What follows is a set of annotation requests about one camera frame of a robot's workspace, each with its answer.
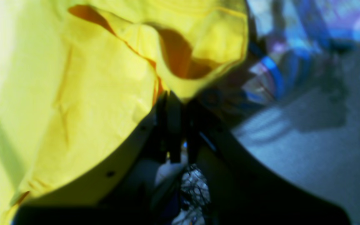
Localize yellow T-shirt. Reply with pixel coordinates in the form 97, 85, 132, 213
0, 0, 248, 225

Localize patterned blue pink tablecloth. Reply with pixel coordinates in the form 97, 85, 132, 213
199, 0, 360, 138

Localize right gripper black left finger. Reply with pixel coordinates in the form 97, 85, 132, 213
13, 92, 184, 225

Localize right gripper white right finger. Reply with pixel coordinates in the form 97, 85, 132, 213
185, 101, 351, 225

